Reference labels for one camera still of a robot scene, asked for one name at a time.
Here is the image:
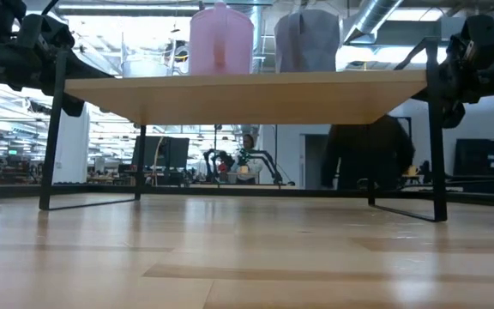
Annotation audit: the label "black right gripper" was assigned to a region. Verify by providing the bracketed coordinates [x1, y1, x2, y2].
[412, 15, 494, 130]

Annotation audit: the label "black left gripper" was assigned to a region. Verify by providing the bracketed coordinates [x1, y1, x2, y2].
[15, 14, 115, 118]

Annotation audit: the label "clear glass cup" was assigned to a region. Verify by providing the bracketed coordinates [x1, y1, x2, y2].
[120, 32, 174, 79]

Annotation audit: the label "grey mug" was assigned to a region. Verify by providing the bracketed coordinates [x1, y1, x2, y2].
[274, 9, 342, 74]

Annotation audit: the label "pink mug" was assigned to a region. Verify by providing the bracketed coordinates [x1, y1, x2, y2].
[188, 1, 256, 76]

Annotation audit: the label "wooden shelf black legs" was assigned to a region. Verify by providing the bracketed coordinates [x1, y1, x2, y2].
[39, 36, 449, 223]

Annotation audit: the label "white pillar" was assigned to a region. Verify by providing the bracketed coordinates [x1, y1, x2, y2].
[51, 105, 91, 185]

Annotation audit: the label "large black screen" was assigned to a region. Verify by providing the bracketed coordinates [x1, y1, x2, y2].
[452, 137, 494, 194]

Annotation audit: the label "person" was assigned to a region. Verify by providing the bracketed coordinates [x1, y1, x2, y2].
[232, 133, 266, 185]
[320, 114, 416, 191]

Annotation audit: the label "pair of dark monitors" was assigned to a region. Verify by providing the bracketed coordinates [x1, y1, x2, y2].
[131, 136, 190, 171]

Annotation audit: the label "black aluminium table frame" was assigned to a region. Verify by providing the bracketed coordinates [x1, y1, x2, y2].
[0, 182, 494, 210]

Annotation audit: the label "silver ceiling duct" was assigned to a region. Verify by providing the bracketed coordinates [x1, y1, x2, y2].
[342, 0, 405, 45]

